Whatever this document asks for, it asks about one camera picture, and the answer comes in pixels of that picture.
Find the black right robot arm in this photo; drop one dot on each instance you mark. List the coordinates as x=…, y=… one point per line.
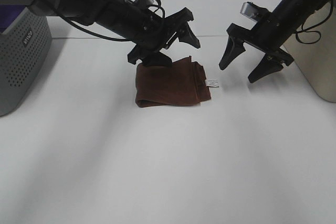
x=293, y=13

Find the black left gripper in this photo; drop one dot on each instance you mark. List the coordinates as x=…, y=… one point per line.
x=148, y=31

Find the brown towel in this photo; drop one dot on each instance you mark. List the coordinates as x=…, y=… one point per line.
x=181, y=84

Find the purple cloth in basket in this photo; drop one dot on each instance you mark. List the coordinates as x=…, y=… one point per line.
x=8, y=14

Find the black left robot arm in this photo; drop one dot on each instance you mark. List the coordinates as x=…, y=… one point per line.
x=78, y=13

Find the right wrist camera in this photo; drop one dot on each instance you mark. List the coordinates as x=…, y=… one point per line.
x=252, y=11

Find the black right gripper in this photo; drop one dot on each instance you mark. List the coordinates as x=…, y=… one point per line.
x=268, y=36

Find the grey perforated laundry basket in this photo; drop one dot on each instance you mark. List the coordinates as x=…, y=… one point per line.
x=25, y=43

